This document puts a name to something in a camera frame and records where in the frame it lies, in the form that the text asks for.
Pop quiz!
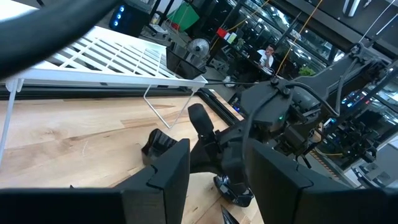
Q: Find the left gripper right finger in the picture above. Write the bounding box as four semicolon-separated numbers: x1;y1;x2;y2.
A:
244;139;398;224

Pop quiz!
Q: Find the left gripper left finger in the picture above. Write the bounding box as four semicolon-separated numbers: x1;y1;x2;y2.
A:
0;138;191;224

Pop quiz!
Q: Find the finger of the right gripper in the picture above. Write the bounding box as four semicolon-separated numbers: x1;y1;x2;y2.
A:
187;103;225;174
221;139;249;196

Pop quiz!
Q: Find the black teardrop plate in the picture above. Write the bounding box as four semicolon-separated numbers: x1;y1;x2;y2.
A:
220;204;241;224

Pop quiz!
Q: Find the black square cup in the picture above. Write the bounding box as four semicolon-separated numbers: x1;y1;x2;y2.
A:
165;46;206;80

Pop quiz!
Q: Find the person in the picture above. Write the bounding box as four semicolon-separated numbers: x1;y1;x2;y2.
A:
256;43;278;70

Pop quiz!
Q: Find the small green plant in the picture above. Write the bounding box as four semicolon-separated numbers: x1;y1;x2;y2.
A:
298;65;317;77

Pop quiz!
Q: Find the grey desk fan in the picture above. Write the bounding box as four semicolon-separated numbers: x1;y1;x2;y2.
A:
187;37;211;59

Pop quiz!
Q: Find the black computer tower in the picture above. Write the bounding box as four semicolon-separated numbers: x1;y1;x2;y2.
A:
108;2;150;38

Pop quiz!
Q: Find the black metal table frame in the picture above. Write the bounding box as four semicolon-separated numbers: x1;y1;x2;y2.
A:
0;83;242;127

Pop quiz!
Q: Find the white wire shelf rack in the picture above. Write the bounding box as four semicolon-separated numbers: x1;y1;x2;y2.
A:
0;25;208;169

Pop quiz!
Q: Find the thick black cable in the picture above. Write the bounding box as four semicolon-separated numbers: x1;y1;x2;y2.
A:
0;0;124;80

